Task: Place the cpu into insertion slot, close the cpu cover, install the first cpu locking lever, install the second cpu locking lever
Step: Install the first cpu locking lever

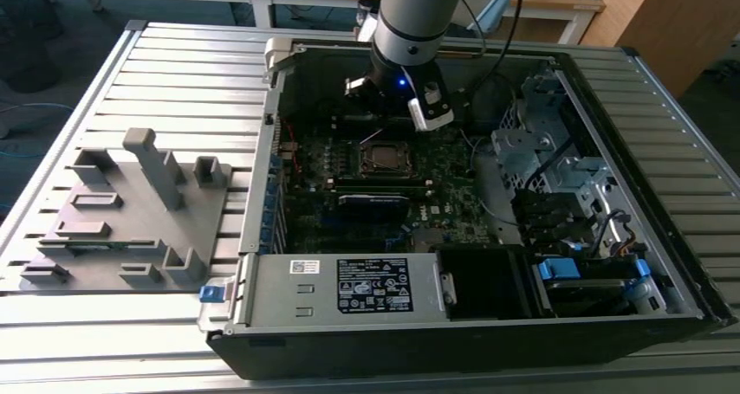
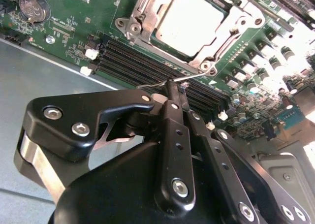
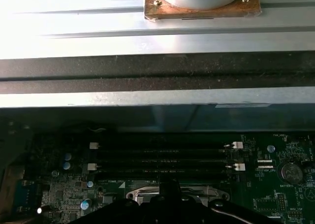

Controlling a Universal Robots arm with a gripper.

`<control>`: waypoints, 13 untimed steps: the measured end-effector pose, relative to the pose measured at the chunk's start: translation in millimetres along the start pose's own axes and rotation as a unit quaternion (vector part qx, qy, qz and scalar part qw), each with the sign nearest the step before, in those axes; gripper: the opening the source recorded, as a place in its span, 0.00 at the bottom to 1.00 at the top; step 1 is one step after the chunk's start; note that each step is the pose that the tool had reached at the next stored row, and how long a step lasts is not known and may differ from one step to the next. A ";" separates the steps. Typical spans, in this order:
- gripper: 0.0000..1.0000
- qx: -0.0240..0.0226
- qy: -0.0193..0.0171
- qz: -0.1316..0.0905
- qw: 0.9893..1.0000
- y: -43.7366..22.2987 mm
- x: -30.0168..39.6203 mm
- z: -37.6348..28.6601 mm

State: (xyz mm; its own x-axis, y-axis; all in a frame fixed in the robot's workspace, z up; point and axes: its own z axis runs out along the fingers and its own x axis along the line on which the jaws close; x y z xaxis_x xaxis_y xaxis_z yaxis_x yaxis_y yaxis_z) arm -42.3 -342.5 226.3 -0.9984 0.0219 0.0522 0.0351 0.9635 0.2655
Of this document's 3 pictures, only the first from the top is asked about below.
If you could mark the silver CPU green edge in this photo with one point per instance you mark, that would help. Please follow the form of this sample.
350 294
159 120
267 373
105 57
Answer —
387 156

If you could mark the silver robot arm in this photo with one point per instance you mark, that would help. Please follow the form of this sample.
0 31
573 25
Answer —
415 17

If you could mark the CPU socket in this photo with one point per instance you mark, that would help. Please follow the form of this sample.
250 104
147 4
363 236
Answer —
387 174

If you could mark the black RAM slot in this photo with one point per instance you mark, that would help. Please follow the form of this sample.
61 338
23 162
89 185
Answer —
381 191

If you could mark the grey case release latch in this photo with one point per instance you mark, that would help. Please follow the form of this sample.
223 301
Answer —
276 52

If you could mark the metal drive cage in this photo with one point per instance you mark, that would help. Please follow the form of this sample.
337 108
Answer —
514 147

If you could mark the green motherboard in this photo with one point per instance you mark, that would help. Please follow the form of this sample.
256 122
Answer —
450 195

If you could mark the black graphics card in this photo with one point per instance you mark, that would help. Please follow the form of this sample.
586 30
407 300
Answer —
373 210

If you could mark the black drive connector bundle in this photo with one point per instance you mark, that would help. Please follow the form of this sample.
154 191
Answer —
544 212

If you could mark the wide blue drive clip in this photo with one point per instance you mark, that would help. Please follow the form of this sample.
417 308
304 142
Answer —
557 268

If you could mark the grey power supply unit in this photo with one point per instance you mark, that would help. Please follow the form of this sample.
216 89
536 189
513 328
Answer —
278 290

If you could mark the grey parts rack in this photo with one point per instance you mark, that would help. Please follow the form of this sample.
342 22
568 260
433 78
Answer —
144 221

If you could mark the wooden cabinet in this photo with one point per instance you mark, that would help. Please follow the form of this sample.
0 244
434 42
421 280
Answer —
681 21

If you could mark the silver hard disk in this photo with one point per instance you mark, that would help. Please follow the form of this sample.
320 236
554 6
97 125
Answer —
584 286

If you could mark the blue power supply latch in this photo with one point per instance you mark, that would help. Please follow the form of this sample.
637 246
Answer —
208 294

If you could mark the narrow blue drive clip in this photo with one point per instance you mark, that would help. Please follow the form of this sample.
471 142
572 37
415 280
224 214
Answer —
641 268

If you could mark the black open PC case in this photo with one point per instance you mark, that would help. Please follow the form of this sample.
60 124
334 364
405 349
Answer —
405 359

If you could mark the green RAM stick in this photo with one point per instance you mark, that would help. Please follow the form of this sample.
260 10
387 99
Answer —
95 247

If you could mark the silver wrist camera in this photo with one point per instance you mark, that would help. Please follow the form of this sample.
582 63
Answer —
430 108

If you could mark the wooden desk white frame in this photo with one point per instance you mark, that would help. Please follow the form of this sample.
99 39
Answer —
554 2

